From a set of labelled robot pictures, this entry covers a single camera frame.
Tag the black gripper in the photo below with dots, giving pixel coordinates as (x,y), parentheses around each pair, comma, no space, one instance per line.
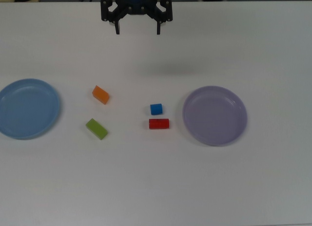
(132,6)

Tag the orange rectangular block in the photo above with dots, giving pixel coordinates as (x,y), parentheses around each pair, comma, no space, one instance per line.
(100,94)

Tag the blue block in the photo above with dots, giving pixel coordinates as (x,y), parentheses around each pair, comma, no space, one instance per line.
(156,109)

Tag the red cylinder block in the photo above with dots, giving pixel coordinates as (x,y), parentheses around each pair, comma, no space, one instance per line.
(159,124)

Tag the green rectangular block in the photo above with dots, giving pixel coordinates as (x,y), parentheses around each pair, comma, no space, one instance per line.
(96,128)

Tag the purple plate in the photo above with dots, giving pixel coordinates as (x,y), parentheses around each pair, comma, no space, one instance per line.
(214,116)

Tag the blue plate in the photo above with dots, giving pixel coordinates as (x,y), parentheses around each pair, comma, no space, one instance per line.
(26,109)

